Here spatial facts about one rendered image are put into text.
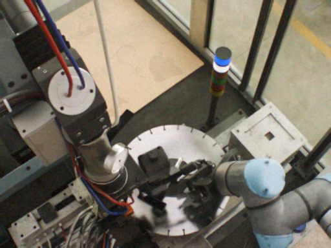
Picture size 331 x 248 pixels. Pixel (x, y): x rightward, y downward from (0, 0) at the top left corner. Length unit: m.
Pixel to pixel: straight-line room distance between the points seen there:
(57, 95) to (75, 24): 1.23
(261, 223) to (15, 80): 0.52
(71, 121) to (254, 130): 0.82
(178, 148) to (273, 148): 0.30
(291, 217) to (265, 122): 0.51
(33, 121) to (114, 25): 1.11
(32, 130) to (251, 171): 0.40
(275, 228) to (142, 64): 0.93
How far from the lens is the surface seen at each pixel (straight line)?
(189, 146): 1.09
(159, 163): 0.74
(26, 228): 1.15
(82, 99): 0.46
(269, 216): 0.75
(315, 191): 0.80
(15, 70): 0.57
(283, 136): 1.21
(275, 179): 0.72
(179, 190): 1.03
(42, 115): 0.57
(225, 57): 1.00
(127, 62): 1.49
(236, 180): 0.75
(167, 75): 1.45
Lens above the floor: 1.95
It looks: 62 degrees down
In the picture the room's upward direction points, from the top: 2 degrees counter-clockwise
